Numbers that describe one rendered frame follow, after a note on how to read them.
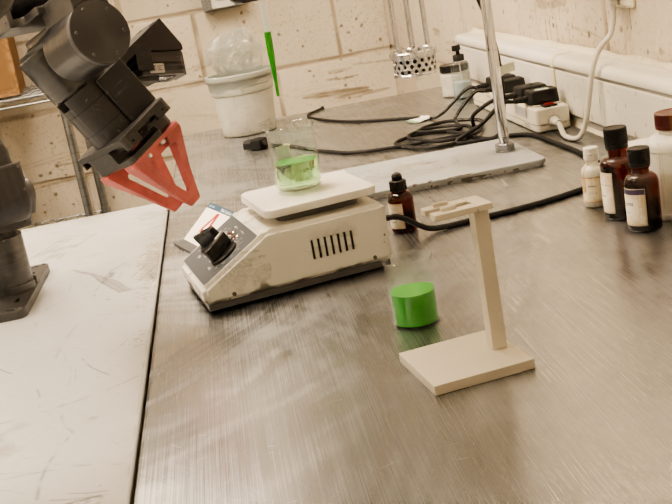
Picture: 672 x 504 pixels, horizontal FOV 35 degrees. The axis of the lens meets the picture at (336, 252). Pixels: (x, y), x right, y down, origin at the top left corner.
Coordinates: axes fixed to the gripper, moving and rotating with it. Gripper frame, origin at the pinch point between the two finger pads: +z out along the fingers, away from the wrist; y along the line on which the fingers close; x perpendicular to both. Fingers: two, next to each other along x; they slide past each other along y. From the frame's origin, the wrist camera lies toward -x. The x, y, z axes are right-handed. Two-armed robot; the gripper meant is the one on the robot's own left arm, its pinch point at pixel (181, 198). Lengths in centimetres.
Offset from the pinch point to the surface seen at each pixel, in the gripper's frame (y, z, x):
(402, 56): 14, 13, -47
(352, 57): 174, 54, -171
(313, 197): -5.9, 8.6, -8.0
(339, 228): -7.4, 12.3, -7.0
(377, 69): 171, 63, -174
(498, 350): -33.8, 18.0, 6.4
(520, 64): 34, 38, -85
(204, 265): 3.0, 7.2, 1.7
